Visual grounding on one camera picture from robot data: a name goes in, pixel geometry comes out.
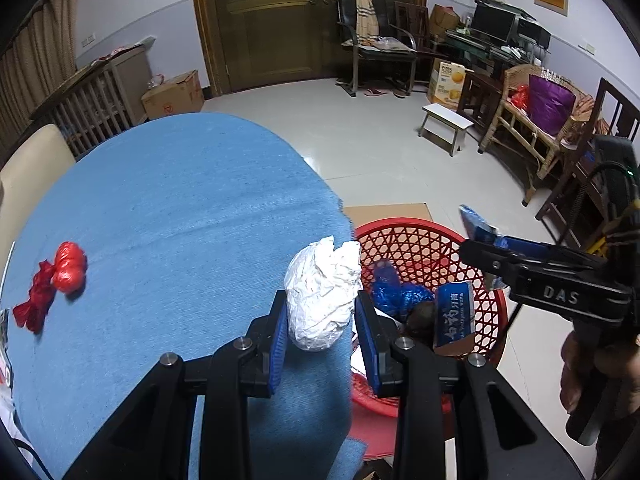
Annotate black coiled cable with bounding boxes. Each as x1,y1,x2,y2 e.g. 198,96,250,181
562,160,626,248

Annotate beige leather chair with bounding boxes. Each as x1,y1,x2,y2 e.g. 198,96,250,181
0,124,77,281

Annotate dark red plastic bag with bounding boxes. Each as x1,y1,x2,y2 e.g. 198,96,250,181
12,260,57,333

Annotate glass computer desk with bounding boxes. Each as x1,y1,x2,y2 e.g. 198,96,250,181
440,30,546,81

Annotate black metal frame chair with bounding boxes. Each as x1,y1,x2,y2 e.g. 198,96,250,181
336,0,418,97

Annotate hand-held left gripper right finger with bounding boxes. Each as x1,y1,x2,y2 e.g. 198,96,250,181
354,290,581,480

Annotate person's right forearm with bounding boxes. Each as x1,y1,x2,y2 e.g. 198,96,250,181
592,402,640,480

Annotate red plastic basket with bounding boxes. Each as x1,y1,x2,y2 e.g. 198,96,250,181
347,217,508,420

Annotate beige curtain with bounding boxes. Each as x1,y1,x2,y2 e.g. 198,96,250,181
0,0,83,151

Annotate blue carton box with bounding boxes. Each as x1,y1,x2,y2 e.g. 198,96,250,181
432,281,477,356

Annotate purple bag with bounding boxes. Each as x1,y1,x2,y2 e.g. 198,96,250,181
527,74,576,137

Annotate blue tablecloth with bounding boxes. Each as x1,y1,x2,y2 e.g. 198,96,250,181
0,112,368,480

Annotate plaid scarf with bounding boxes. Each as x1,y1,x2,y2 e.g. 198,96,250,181
354,0,377,47

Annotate yellow white carton box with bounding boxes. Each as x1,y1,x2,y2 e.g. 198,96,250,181
426,59,473,111

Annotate wicker armchair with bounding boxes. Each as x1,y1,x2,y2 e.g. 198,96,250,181
477,64,608,206

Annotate wooden radiator cover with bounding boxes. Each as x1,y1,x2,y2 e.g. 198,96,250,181
31,42,153,158

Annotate person's right hand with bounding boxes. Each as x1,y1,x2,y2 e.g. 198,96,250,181
559,332,640,416

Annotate blue plastic bag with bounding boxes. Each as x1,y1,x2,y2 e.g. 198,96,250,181
371,260,436,318

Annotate dark wooden chair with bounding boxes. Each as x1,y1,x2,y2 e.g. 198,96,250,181
394,2,448,92
535,77,640,251
456,71,503,131

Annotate black computer monitor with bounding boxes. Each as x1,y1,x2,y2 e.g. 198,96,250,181
470,2,518,46

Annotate white plastic bag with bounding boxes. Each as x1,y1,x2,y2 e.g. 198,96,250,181
284,236,364,353

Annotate wooden double door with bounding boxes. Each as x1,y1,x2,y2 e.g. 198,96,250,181
189,0,430,97

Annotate white wooden stool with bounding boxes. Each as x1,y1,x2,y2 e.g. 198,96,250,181
418,102,475,157

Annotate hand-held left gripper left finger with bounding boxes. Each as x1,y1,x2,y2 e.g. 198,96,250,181
60,290,291,480

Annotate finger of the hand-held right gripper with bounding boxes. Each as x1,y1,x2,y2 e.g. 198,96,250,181
500,235,608,268
459,239,521,291

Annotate brown cardboard box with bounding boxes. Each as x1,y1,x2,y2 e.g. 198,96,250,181
429,4,461,36
141,70,206,121

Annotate blue foil packet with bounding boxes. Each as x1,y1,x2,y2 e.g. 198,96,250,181
459,204,511,291

